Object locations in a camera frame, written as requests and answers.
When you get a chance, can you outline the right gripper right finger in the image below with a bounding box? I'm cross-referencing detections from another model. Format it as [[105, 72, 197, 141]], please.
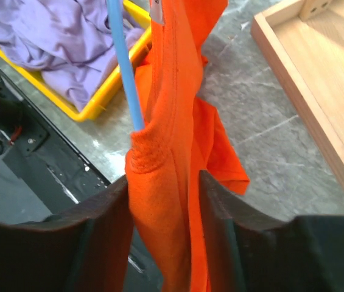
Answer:
[[199, 171, 344, 291]]

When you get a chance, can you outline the blue wire hanger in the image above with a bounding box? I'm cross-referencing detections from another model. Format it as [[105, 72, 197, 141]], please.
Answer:
[[107, 0, 145, 131]]

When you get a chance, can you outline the purple t shirt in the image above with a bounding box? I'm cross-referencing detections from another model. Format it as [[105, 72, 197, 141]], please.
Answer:
[[0, 0, 145, 113]]

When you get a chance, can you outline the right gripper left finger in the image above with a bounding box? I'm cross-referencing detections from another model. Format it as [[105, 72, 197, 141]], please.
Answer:
[[0, 177, 133, 291]]

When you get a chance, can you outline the orange t shirt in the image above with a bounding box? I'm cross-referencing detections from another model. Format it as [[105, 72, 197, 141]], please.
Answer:
[[125, 0, 250, 291]]

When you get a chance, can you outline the yellow plastic tray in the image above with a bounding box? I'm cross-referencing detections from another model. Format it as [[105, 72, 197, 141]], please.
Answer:
[[0, 1, 152, 122]]

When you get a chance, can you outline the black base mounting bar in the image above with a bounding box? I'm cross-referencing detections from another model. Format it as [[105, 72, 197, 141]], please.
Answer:
[[0, 47, 163, 292]]

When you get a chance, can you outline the wooden hanger rack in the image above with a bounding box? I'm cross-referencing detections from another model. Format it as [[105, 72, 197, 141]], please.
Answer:
[[251, 1, 344, 190]]

